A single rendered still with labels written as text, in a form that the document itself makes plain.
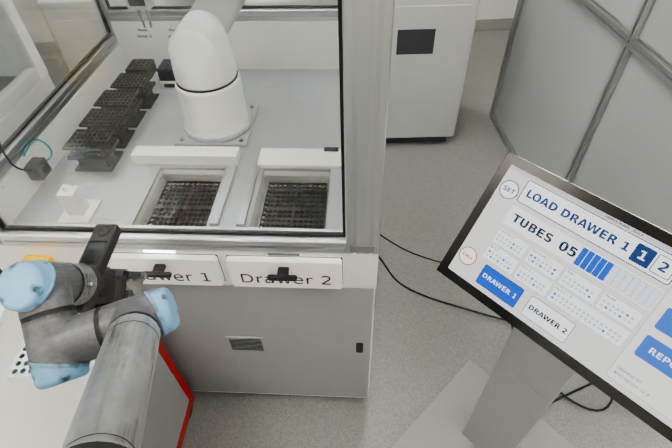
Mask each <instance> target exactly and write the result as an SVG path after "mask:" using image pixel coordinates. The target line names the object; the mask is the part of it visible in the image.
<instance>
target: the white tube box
mask: <svg viewBox="0 0 672 448"><path fill-rule="evenodd" d="M27 361H28V357H27V353H26V348H25V343H24V340H23V342H22V344H21V346H20V348H19V350H18V352H17V354H16V356H15V359H14V361H13V363H12V365H11V367H10V369H9V371H8V373H7V375H6V378H7V379H9V380H10V381H11V382H12V383H14V384H18V383H34V382H33V379H32V377H31V373H30V369H29V366H28V365H27Z"/></svg>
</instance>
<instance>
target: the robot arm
mask: <svg viewBox="0 0 672 448"><path fill-rule="evenodd" d="M121 232H122V230H121V229H120V227H119V226H118V225H117V224H97V225H96V226H95V228H94V230H93V233H92V235H91V237H90V239H89V241H88V243H87V245H86V247H85V250H84V252H83V254H82V256H81V258H80V260H79V262H78V263H70V262H51V261H46V260H29V261H20V262H15V263H14V264H12V265H10V266H9V267H7V268H6V269H5V270H4V271H3V272H2V273H1V274H0V303H1V304H2V305H3V307H4V308H6V309H8V310H11V311H15V312H18V318H19V321H20V323H21V328H22V333H23V338H24V343H25V348H26V353H27V357H28V361H27V365H28V366H29V369H30V373H31V377H32V379H33V382H34V385H35V387H36V388H37V389H40V390H46V389H49V388H51V387H54V386H57V385H60V384H63V383H66V382H68V381H71V380H74V379H77V378H80V377H82V376H85V375H87V374H88V373H89V371H90V366H89V364H90V361H92V360H94V359H96V361H95V363H94V366H93V368H92V371H91V373H90V376H89V379H88V381H87V384H86V386H85V389H84V391H83V394H82V396H81V399H80V402H79V404H78V407H77V409H76V412H75V414H74V417H73V419H72V422H71V424H70V427H69V430H68V432H67V435H66V437H65V440H64V442H63V445H62V447H61V448H141V445H142V439H143V433H144V428H145V422H146V416H147V411H148V405H149V399H150V393H151V388H152V382H153V376H154V371H155V365H156V359H157V354H158V348H159V342H160V337H161V336H162V335H163V336H166V335H167V334H168V333H170V332H173V331H175V330H176V329H177V328H178V327H179V324H180V318H179V312H178V308H177V304H176V301H175V299H174V297H173V294H172V293H171V291H170V290H169V289H168V288H165V287H160V288H157V289H153V290H150V291H143V292H142V293H141V290H142V286H143V282H144V280H146V279H147V275H146V273H145V272H140V271H128V269H115V268H111V269H110V267H107V265H108V263H109V261H110V258H111V256H112V253H113V251H114V249H115V246H116V244H117V242H118V239H119V237H120V234H121ZM131 279H133V280H131ZM126 289H131V290H132V294H133V296H131V297H128V294H129V290H126ZM78 313H80V314H78Z"/></svg>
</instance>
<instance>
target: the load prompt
mask: <svg viewBox="0 0 672 448"><path fill-rule="evenodd" d="M516 201H517V202H519V203H521V204H523V205H524V206H526V207H528V208H530V209H532V210H533V211H535V212H537V213H539V214H540V215H542V216H544V217H546V218H548V219H549V220H551V221H553V222H555V223H556V224H558V225H560V226H562V227H563V228H565V229H567V230H569V231H571V232H572V233H574V234H576V235H578V236H579V237H581V238H583V239H585V240H586V241H588V242H590V243H592V244H594V245H595V246H597V247H599V248H601V249H602V250H604V251H606V252H608V253H609V254H611V255H613V256H615V257H617V258H618V259H620V260H622V261H624V262H625V263H627V264H629V265H631V266H632V267H634V268H636V269H638V270H640V271H641V272H643V273H645V274H647V275H648V276H650V277H652V278H654V279H655V280H657V281H659V282H661V283H663V284H664V285H666V286H669V285H670V284H671V282H672V254H670V253H668V252H666V251H665V250H663V249H661V248H659V247H657V246H655V245H653V244H651V243H649V242H647V241H646V240H644V239H642V238H640V237H638V236H636V235H634V234H632V233H630V232H629V231H627V230H625V229H623V228H621V227H619V226H617V225H615V224H613V223H611V222H610V221H608V220H606V219H604V218H602V217H600V216H598V215H596V214H594V213H592V212H591V211H589V210H587V209H585V208H583V207H581V206H579V205H577V204H575V203H573V202H572V201H570V200H568V199H566V198H564V197H562V196H560V195H558V194H556V193H555V192H553V191H551V190H549V189H547V188H545V187H543V186H541V185H539V184H537V183H536V182H534V181H532V180H530V179H529V181H528V182H527V184H526V185H525V187H524V188H523V190H522V192H521V193H520V195H519V196H518V198H517V200H516Z"/></svg>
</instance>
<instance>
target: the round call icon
mask: <svg viewBox="0 0 672 448"><path fill-rule="evenodd" d="M480 255H481V252H479V251H477V250H476V249H474V248H473V247H471V246H470V245H468V244H467V243H465V242H464V244H463V246H462V247H461V249H460V251H459V252H458V254H457V255H456V257H455V259H456V260H458V261H459V262H461V263H462V264H464V265H465V266H466V267H468V268H469V269H472V267H473V266H474V264H475V263H476V261H477V260H478V258H479V256H480Z"/></svg>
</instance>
